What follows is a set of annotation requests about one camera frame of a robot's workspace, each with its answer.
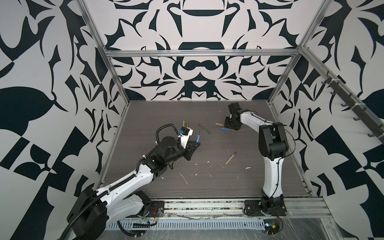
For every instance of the white cable duct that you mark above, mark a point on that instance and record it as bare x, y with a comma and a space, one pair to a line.
200, 224

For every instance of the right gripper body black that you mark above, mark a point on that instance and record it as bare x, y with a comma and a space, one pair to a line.
229, 123

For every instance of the blue pen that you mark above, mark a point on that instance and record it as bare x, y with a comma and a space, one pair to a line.
199, 134

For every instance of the dark green pen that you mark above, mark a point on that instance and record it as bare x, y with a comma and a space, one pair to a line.
204, 128

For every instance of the tan pen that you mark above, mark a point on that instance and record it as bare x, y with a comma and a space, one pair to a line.
231, 157

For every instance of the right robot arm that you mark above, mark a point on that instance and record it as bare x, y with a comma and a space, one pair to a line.
273, 146

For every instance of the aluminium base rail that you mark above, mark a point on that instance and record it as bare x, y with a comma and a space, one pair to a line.
234, 207

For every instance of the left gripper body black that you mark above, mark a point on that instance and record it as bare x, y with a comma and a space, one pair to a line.
178, 152

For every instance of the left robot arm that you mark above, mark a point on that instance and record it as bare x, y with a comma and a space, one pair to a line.
94, 210

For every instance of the green circuit board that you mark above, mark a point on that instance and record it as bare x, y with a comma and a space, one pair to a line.
273, 227

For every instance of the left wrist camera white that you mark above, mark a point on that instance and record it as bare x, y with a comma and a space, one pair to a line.
184, 134

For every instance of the wall hook rack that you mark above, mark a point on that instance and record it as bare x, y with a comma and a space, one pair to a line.
352, 102

